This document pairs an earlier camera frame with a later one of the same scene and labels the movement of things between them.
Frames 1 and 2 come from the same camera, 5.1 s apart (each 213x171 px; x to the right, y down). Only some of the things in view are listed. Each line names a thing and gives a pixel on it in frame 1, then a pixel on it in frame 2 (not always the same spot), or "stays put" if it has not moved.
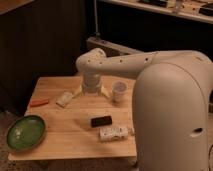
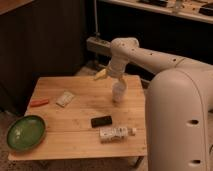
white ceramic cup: (119, 91) stays put
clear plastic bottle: (108, 134) stays put
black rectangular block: (101, 121) stays put
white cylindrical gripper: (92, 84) to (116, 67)
